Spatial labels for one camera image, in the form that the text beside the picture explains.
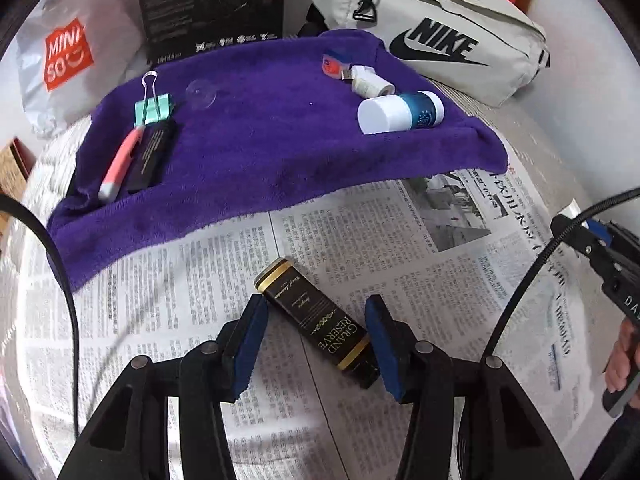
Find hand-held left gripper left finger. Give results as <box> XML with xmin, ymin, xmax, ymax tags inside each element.
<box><xmin>57</xmin><ymin>294</ymin><xmax>271</xmax><ymax>480</ymax></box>

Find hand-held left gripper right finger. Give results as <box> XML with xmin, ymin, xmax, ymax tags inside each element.
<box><xmin>364</xmin><ymin>295</ymin><xmax>576</xmax><ymax>480</ymax></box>

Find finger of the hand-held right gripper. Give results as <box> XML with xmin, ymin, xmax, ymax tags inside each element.
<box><xmin>550</xmin><ymin>214</ymin><xmax>610</xmax><ymax>262</ymax></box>
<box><xmin>585</xmin><ymin>217</ymin><xmax>640</xmax><ymax>247</ymax></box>

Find black Grand Reserve box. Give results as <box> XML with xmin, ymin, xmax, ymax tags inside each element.
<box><xmin>254</xmin><ymin>256</ymin><xmax>382</xmax><ymax>391</ymax></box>

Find black rectangular case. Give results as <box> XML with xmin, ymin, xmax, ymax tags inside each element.
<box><xmin>124</xmin><ymin>120</ymin><xmax>178</xmax><ymax>193</ymax></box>

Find white bottle blue label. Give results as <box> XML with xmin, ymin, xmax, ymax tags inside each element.
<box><xmin>357</xmin><ymin>91</ymin><xmax>446</xmax><ymax>136</ymax></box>

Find pink utility knife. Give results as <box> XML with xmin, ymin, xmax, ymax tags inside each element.
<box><xmin>98</xmin><ymin>125</ymin><xmax>147</xmax><ymax>203</ymax></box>

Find white cylindrical USB device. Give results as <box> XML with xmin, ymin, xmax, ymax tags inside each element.
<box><xmin>340</xmin><ymin>65</ymin><xmax>397</xmax><ymax>100</ymax></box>

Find person's right forearm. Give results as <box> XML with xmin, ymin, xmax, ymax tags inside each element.
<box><xmin>580</xmin><ymin>400</ymin><xmax>640</xmax><ymax>480</ymax></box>

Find person's right hand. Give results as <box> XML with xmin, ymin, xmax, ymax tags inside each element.
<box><xmin>604</xmin><ymin>317</ymin><xmax>640</xmax><ymax>393</ymax></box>

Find newspaper sheets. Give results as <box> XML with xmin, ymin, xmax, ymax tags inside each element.
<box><xmin>0</xmin><ymin>80</ymin><xmax>640</xmax><ymax>480</ymax></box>

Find purple towel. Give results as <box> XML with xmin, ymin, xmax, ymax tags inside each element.
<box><xmin>47</xmin><ymin>29</ymin><xmax>510</xmax><ymax>293</ymax></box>

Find green binder clip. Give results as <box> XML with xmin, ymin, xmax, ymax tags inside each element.
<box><xmin>134</xmin><ymin>70</ymin><xmax>177</xmax><ymax>128</ymax></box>

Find white sling bag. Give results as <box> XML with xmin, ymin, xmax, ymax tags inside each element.
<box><xmin>309</xmin><ymin>0</ymin><xmax>551</xmax><ymax>108</ymax></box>

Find clear suction cup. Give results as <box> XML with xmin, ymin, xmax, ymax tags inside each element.
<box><xmin>185</xmin><ymin>80</ymin><xmax>218</xmax><ymax>110</ymax></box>

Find brown patterned box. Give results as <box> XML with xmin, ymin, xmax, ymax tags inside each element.
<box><xmin>0</xmin><ymin>137</ymin><xmax>36</xmax><ymax>206</ymax></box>

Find black product box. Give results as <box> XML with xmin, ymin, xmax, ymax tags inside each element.
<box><xmin>135</xmin><ymin>0</ymin><xmax>287</xmax><ymax>65</ymax></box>

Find white plastic shopping bag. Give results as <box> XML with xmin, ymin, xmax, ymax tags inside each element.
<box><xmin>15</xmin><ymin>0</ymin><xmax>151</xmax><ymax>138</ymax></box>

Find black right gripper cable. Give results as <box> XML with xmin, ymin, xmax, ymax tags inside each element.
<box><xmin>467</xmin><ymin>190</ymin><xmax>640</xmax><ymax>361</ymax></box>

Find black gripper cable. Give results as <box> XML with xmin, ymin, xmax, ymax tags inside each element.
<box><xmin>0</xmin><ymin>195</ymin><xmax>81</xmax><ymax>443</ymax></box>
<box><xmin>467</xmin><ymin>190</ymin><xmax>640</xmax><ymax>361</ymax></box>

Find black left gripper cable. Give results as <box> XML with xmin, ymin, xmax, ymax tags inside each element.
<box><xmin>0</xmin><ymin>195</ymin><xmax>81</xmax><ymax>443</ymax></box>

